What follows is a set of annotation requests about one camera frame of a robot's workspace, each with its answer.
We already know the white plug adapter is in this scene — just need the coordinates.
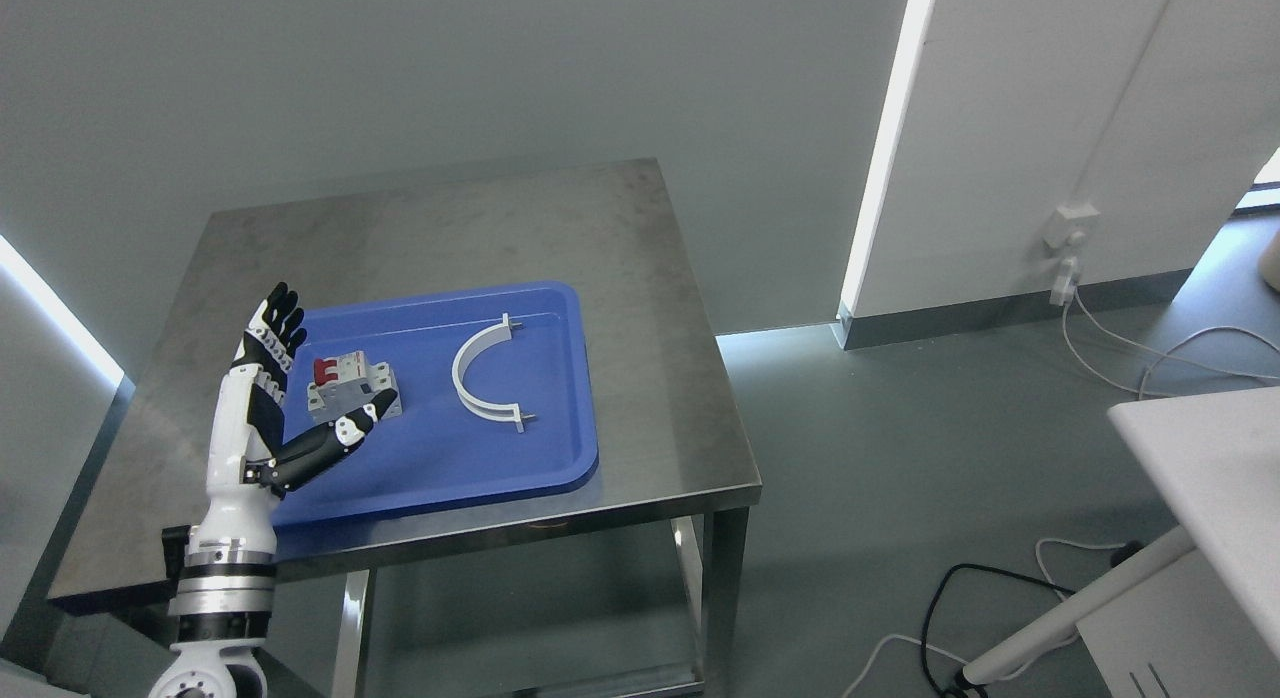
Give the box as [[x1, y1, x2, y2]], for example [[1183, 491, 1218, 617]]
[[1050, 255, 1082, 307]]

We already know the white robot forearm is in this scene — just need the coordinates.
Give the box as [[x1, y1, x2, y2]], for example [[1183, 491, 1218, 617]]
[[148, 548, 276, 697]]

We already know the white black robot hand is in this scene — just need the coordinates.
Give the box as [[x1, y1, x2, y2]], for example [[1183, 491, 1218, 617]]
[[187, 282, 398, 555]]

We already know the white curved pipe clamp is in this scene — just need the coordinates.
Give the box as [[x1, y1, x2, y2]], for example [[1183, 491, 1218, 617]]
[[449, 312, 536, 435]]

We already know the blue plastic tray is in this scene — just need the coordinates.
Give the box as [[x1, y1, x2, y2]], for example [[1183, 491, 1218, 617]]
[[271, 282, 599, 530]]

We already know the stainless steel table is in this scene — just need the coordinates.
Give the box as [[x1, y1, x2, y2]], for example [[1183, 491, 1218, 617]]
[[49, 159, 762, 697]]

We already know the white table with leg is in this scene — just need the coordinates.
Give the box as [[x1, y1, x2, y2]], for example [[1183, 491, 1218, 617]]
[[950, 387, 1279, 697]]

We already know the white wall socket box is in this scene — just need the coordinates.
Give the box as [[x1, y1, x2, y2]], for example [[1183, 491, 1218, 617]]
[[1042, 204, 1101, 252]]

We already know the white cable on floor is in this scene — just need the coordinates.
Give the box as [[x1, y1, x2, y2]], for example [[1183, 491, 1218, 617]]
[[1061, 288, 1280, 400]]

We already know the black cable on floor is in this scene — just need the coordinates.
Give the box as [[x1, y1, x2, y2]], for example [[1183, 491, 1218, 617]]
[[919, 542, 1146, 698]]

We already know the grey red circuit breaker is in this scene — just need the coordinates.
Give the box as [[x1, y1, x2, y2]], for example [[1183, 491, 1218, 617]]
[[306, 350, 399, 424]]

